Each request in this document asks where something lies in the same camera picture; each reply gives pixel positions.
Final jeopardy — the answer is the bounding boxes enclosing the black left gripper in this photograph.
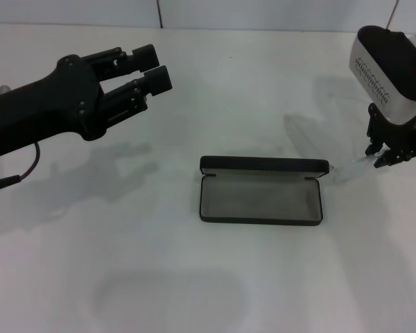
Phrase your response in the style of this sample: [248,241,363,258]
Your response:
[0,53,105,157]

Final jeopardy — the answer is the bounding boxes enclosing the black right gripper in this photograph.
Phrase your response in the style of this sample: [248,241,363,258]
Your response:
[364,102,416,170]

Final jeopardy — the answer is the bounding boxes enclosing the clear plastic glasses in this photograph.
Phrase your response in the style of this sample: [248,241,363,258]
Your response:
[327,154,381,184]

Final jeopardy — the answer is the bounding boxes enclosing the black glasses case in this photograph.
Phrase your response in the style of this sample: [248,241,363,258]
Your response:
[198,155,330,227]

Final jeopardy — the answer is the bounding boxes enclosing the left gripper cable with plug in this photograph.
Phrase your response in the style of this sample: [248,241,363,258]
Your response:
[0,141,43,194]

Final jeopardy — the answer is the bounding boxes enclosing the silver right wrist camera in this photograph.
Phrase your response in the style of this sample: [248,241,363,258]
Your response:
[348,24,416,126]

